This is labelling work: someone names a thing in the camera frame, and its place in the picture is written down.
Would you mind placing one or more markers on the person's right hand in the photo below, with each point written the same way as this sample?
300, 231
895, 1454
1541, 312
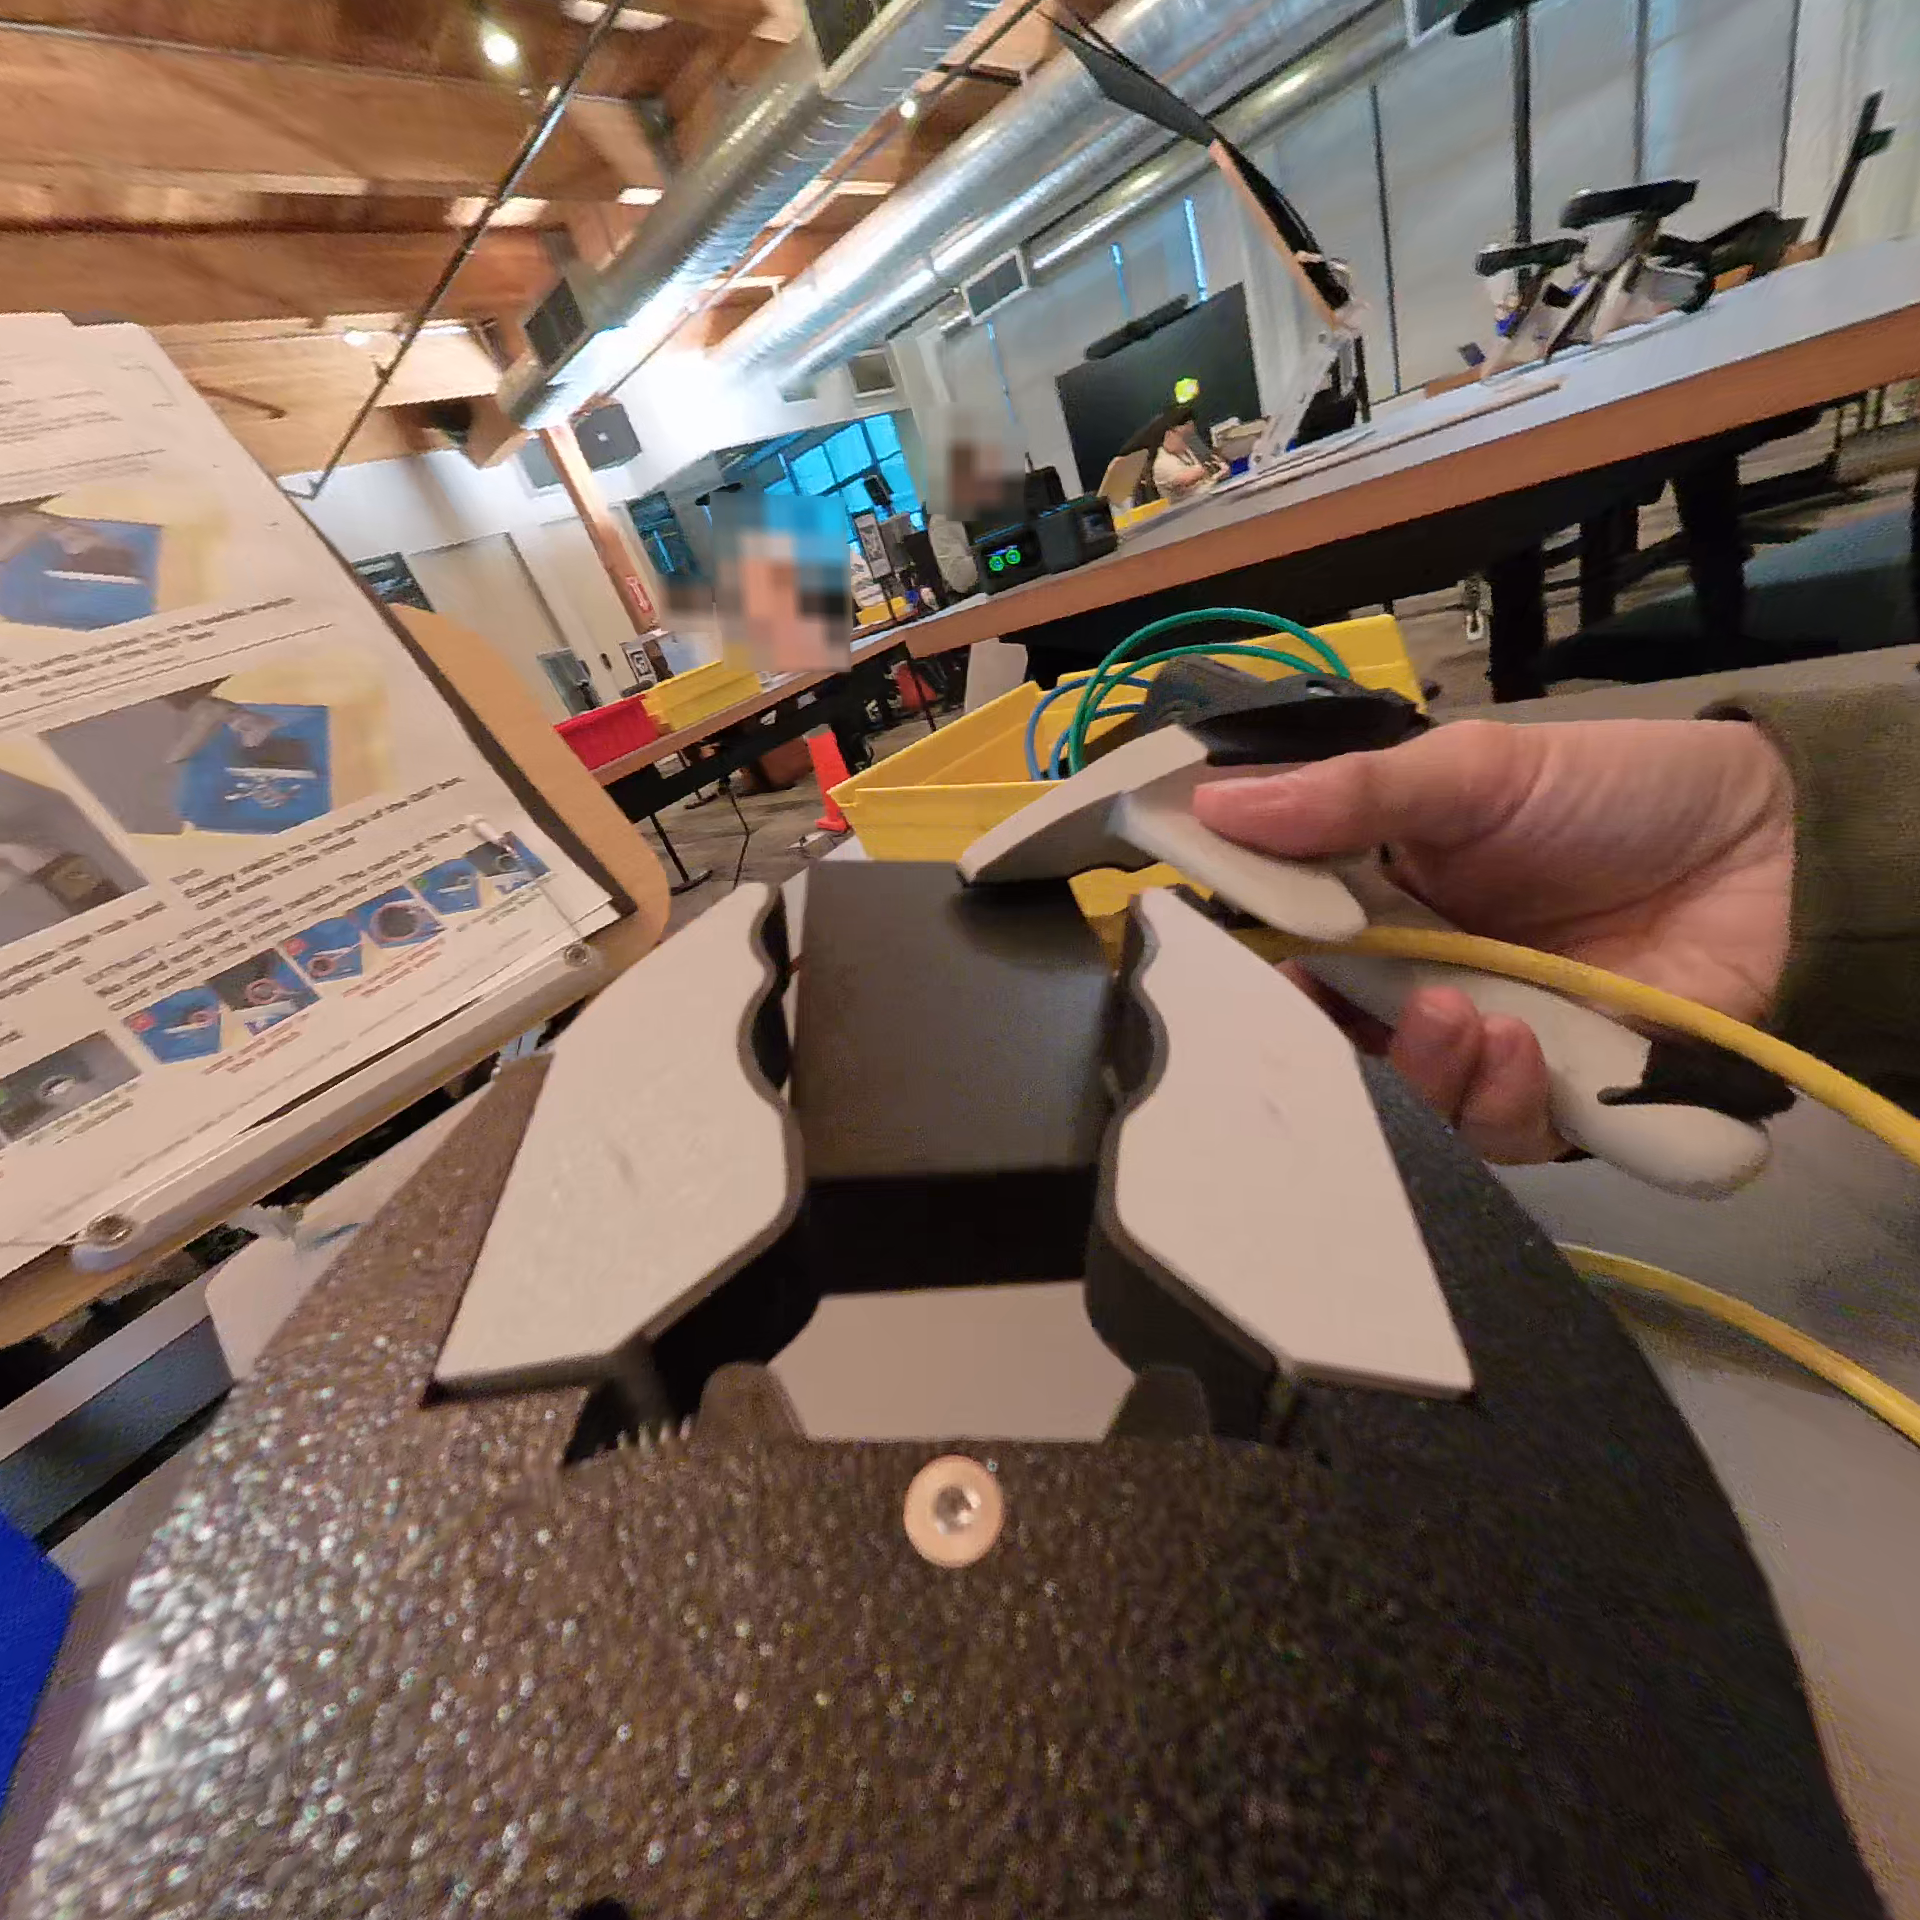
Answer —
1592, 858

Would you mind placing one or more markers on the blue plastic bin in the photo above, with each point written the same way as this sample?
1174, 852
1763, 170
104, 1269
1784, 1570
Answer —
29, 1634

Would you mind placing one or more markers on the black network switch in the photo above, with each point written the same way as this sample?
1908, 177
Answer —
944, 1021

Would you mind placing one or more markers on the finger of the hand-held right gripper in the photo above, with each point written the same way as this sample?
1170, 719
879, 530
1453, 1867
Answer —
1071, 818

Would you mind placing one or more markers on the small yellow plastic bin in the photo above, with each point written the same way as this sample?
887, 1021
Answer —
698, 695

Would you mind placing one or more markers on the black desktop device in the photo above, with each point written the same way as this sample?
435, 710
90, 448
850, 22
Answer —
1083, 527

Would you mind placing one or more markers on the red plastic bin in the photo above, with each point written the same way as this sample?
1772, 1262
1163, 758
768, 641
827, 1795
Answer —
608, 736

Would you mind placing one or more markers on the black floor lamp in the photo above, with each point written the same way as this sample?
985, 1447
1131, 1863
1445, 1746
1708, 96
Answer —
1523, 119

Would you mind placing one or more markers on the printed instruction sheet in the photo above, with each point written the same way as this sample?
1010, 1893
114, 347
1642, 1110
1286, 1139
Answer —
225, 750

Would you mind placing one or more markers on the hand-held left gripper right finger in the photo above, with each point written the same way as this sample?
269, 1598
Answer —
1273, 1186

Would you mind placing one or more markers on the person's right forearm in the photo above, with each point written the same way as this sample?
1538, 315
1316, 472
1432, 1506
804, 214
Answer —
1845, 870

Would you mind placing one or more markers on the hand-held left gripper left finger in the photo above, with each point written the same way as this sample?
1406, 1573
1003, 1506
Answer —
630, 1169

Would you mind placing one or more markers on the black-framed wooden desk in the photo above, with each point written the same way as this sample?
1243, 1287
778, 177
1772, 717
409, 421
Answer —
707, 741

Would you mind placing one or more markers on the large black computer monitor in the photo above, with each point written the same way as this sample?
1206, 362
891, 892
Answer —
1155, 367

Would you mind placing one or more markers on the orange traffic cone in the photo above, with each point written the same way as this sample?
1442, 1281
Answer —
830, 789

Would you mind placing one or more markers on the black wall speaker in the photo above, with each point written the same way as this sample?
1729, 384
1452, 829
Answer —
608, 436

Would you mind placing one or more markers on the black device with green lights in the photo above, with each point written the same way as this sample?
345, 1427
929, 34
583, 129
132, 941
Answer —
1021, 555

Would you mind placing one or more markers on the silver round ventilation duct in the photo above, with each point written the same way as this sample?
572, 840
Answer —
1021, 166

